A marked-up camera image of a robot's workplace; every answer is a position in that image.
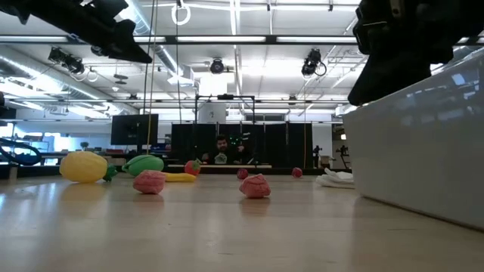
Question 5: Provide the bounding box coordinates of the black overhead frame beam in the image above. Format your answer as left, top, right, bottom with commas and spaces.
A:
0, 35, 484, 47

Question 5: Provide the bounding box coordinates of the black metal frame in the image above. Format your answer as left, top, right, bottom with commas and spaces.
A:
194, 94, 256, 167

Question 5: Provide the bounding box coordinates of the orange hanging cable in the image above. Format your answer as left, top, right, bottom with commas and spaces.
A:
302, 81, 308, 169

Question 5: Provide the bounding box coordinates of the yellow toy banana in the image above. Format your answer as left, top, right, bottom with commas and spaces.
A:
163, 172, 197, 184

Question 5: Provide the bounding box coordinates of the silver ceiling duct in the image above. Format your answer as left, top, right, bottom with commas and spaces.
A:
128, 0, 183, 76
0, 44, 139, 114

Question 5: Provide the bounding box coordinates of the black folding partition screen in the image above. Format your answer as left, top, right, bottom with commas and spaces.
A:
171, 121, 314, 169

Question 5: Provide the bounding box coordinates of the long black ceiling camera mount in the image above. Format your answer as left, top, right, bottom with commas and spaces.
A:
48, 46, 86, 76

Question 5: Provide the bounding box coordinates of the black tripod stand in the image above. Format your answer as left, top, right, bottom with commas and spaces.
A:
312, 145, 323, 169
337, 145, 351, 169

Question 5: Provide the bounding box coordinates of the yellow toy lemon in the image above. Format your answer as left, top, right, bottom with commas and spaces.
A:
59, 150, 119, 185

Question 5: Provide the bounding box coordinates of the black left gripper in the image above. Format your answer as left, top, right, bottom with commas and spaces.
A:
67, 0, 154, 64

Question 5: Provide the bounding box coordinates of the white cable loop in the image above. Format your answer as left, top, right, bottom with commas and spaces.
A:
171, 2, 192, 26

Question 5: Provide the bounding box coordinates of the white plastic tupperware container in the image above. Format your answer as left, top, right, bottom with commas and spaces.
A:
343, 47, 484, 231

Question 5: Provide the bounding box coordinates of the black monitor screen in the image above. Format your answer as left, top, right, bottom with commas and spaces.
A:
110, 113, 160, 147

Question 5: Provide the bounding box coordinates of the round black ceiling camera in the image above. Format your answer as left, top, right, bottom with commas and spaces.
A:
209, 57, 226, 75

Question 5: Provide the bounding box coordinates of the black ceiling camera with cable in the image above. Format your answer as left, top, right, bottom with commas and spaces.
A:
301, 48, 327, 79

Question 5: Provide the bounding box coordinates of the green toy vegetable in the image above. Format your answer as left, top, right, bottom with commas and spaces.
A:
121, 154, 165, 178

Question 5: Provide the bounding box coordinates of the red toy strawberry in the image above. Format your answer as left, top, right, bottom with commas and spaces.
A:
184, 158, 203, 177

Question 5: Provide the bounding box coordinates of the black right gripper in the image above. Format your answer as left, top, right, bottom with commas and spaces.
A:
346, 0, 461, 107

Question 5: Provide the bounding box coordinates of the white crumpled cloth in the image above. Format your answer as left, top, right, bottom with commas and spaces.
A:
315, 167, 355, 190

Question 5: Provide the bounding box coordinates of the person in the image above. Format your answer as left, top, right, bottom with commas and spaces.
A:
202, 134, 247, 165

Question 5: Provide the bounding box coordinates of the pink toy raspberry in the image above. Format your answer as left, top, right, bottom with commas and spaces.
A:
132, 169, 167, 196
238, 173, 272, 199

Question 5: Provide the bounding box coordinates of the black curved hose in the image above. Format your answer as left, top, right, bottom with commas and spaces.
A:
0, 138, 43, 166

